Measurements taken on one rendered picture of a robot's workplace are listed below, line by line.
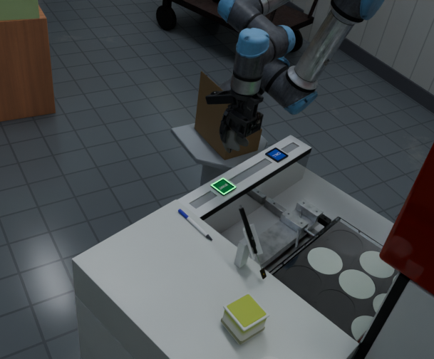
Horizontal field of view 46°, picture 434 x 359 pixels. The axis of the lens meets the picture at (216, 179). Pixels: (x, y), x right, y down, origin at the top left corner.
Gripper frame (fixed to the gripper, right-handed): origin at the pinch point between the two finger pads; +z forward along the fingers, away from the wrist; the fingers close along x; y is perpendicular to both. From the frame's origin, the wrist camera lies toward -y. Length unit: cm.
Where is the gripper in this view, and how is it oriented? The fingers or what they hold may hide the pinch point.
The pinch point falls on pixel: (228, 147)
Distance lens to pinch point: 145.8
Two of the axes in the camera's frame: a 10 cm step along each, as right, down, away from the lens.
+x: 6.9, -4.0, 6.0
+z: -1.2, 7.6, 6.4
